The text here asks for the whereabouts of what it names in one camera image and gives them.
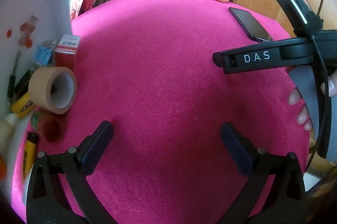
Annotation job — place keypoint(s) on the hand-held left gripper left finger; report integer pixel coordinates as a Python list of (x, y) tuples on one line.
[(92, 153)]

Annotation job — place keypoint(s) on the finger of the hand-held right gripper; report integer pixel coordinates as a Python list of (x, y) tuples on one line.
[(223, 62)]

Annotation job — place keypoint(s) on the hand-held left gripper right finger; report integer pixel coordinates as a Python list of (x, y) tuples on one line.
[(237, 153)]

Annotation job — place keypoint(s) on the dark red cylinder tin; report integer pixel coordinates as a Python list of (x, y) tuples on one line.
[(50, 126)]

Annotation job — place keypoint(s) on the yellow lighter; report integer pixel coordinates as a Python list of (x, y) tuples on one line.
[(29, 158)]

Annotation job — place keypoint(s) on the white bottle orange cap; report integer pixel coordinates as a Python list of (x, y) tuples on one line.
[(8, 126)]

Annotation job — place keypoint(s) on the brown tape roll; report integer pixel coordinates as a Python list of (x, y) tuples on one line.
[(39, 81)]

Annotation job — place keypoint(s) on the red box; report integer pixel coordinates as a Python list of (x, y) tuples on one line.
[(64, 58)]

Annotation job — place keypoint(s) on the blue binder clip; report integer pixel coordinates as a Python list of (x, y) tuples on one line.
[(43, 56)]

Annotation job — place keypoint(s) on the metal pen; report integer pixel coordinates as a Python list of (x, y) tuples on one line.
[(11, 79)]

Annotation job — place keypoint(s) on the white tray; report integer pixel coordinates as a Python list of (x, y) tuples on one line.
[(39, 2)]

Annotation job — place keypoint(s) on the person's right hand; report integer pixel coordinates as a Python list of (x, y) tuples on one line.
[(298, 108)]

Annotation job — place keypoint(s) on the black smartphone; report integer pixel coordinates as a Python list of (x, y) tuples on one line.
[(250, 23)]

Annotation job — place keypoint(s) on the pink tablecloth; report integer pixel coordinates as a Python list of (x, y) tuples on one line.
[(163, 81)]

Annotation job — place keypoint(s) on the yellow plastic item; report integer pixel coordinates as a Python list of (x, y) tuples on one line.
[(22, 106)]

